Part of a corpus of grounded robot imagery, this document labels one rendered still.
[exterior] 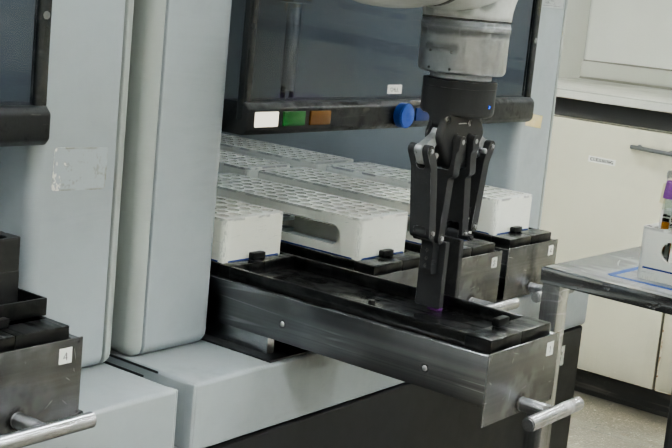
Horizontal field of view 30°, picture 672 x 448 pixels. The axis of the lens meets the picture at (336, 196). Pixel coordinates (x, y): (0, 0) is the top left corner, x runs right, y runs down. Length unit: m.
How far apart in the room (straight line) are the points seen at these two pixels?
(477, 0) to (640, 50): 3.14
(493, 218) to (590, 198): 2.05
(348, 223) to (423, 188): 0.22
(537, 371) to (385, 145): 0.77
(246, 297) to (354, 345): 0.15
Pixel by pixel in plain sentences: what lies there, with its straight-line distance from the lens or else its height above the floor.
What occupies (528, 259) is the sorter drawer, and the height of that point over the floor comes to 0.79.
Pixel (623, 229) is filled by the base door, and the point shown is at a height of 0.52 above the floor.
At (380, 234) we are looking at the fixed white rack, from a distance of 1.47.
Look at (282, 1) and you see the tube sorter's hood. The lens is 1.34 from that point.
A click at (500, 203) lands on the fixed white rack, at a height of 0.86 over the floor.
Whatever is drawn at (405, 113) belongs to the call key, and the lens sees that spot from 1.50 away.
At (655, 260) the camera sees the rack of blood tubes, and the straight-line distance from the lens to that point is 1.51.
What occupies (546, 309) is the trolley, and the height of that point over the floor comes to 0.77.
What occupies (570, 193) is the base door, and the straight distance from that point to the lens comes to 3.76.
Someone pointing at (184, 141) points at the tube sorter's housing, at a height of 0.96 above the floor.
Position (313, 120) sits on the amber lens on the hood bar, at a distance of 1.38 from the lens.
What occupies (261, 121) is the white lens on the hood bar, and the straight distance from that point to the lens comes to 1.31.
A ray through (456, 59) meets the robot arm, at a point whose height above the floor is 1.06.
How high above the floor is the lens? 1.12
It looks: 9 degrees down
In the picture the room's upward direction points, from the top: 5 degrees clockwise
